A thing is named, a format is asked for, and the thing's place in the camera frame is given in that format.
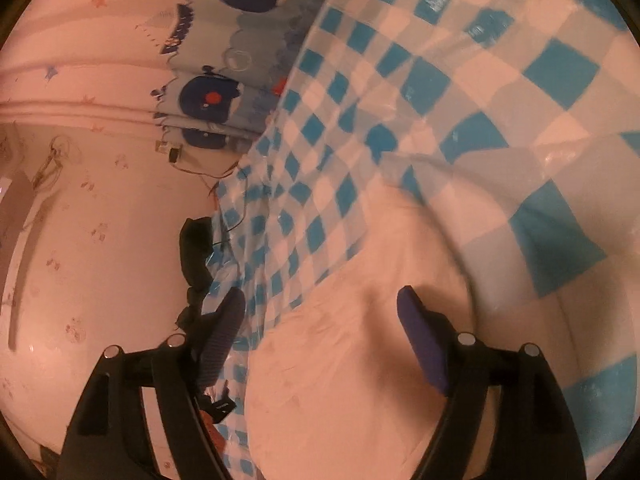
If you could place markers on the blue checkered plastic sheet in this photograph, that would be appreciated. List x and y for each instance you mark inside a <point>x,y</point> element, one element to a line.
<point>450,85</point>

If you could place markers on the small black object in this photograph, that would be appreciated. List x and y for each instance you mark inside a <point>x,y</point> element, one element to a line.
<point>220,405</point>

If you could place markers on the white quilted jacket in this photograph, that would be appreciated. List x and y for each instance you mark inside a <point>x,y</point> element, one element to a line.
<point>350,360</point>

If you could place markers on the black clothing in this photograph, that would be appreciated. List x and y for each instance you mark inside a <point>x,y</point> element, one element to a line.
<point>195,255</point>

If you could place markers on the white wall socket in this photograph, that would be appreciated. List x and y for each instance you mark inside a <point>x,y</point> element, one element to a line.
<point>172,154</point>

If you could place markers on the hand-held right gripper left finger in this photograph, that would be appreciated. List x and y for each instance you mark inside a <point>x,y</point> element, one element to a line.
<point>222,330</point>

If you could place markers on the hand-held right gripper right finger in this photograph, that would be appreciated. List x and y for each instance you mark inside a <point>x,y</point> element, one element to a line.
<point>425,345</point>

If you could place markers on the whale print curtain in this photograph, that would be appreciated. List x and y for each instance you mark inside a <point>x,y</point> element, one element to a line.
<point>240,20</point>

